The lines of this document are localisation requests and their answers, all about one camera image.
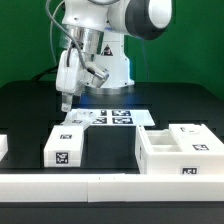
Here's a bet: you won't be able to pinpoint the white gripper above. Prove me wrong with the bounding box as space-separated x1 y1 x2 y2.
56 49 84 112

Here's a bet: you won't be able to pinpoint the white cabinet body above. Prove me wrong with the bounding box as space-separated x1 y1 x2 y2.
135 126 224 175

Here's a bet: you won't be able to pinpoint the white door panel with knob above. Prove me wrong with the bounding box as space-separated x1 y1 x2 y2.
169 124 224 154

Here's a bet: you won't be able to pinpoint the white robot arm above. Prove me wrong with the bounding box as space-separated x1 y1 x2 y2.
49 0 172 112

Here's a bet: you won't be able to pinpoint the white flat panel with tag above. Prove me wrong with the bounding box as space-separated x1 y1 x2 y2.
62 113 97 126

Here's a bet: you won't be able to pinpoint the white block with two tags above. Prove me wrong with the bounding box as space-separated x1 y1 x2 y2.
44 125 84 167

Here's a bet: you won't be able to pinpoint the white tag base sheet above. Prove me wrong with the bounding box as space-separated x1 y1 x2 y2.
67 108 155 126

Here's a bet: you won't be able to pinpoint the white left fence bar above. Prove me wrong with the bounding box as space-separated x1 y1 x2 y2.
0 134 8 162

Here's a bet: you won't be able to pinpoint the white fence bar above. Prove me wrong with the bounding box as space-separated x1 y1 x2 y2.
0 174 224 202
0 134 8 162

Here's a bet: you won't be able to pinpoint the white front fence bar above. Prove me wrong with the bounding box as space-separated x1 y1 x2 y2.
0 174 224 202

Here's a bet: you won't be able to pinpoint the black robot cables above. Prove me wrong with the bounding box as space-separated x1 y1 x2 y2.
31 64 59 82

